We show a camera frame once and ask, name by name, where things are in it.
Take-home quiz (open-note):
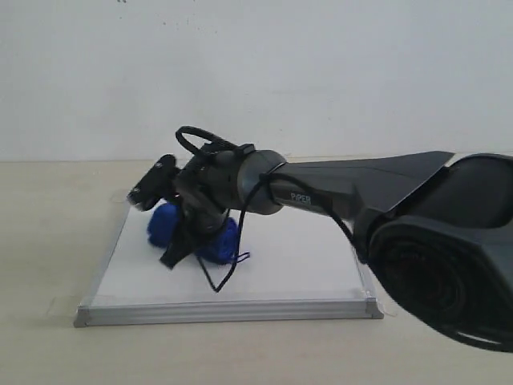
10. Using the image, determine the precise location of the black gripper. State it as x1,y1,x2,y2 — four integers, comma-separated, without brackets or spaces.
160,152,244,270

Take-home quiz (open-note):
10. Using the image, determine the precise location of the blue cloth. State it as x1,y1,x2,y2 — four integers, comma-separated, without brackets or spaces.
147,203,239,265

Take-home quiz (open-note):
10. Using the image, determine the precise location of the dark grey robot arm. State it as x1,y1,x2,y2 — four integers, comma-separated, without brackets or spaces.
132,144,512,353

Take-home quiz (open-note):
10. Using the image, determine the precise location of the white board with aluminium frame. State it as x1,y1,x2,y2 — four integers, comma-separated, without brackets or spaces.
74,208,384,327

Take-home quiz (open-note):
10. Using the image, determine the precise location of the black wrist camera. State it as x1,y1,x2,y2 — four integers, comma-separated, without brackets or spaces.
127,154,180,212

